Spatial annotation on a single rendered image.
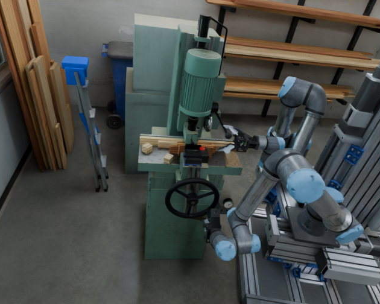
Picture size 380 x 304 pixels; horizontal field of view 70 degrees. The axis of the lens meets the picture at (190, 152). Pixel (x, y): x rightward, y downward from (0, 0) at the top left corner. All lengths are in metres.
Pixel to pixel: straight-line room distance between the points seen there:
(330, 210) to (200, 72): 0.82
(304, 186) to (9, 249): 2.02
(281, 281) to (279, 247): 0.52
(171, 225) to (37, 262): 0.97
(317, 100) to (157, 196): 1.02
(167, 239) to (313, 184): 1.23
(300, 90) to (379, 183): 0.62
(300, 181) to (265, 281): 1.15
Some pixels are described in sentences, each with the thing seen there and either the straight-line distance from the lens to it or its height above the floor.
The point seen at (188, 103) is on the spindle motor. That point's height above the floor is 1.23.
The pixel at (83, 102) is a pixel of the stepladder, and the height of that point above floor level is 0.89.
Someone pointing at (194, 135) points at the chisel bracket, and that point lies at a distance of 1.54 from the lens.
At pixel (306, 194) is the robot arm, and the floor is 1.24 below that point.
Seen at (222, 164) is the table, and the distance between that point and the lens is 1.57.
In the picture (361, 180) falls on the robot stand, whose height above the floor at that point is 1.06.
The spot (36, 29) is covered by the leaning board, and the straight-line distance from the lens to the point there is 2.78.
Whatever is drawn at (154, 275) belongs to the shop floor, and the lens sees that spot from 2.10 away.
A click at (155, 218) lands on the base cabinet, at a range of 1.80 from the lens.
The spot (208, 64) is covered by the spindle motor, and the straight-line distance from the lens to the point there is 1.33.
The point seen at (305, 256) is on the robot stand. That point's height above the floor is 0.65.
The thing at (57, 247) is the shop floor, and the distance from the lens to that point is 2.30.
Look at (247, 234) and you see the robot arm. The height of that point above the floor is 0.91.
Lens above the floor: 1.82
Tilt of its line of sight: 35 degrees down
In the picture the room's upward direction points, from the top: 10 degrees clockwise
